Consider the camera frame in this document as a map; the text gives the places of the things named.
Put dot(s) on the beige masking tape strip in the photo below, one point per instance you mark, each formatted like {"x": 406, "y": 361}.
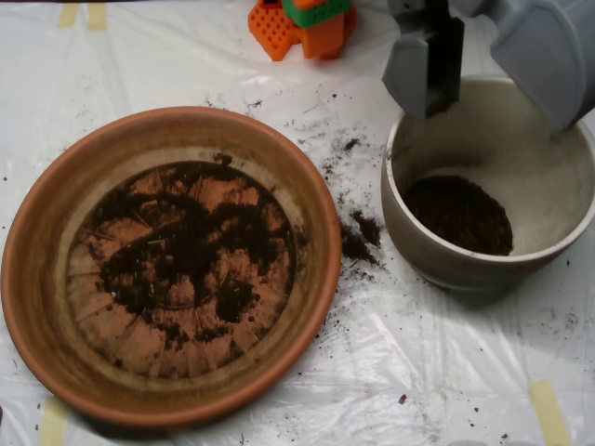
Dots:
{"x": 69, "y": 15}
{"x": 97, "y": 16}
{"x": 53, "y": 423}
{"x": 551, "y": 413}

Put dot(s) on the dark soil heap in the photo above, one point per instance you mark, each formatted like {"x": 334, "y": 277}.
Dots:
{"x": 186, "y": 251}

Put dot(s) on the terracotta saucer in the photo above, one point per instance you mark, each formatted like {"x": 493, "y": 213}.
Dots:
{"x": 46, "y": 232}

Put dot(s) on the grey gripper, black servo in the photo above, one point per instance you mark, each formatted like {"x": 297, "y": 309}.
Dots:
{"x": 415, "y": 76}

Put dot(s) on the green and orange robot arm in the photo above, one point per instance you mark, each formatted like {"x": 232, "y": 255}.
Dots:
{"x": 316, "y": 32}

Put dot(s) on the spilled soil clump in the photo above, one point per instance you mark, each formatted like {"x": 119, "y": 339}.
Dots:
{"x": 367, "y": 227}

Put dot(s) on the clear plastic cover sheet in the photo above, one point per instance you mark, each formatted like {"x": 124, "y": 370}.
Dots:
{"x": 418, "y": 371}

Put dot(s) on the white ceramic pot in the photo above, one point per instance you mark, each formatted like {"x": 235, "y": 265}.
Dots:
{"x": 465, "y": 274}

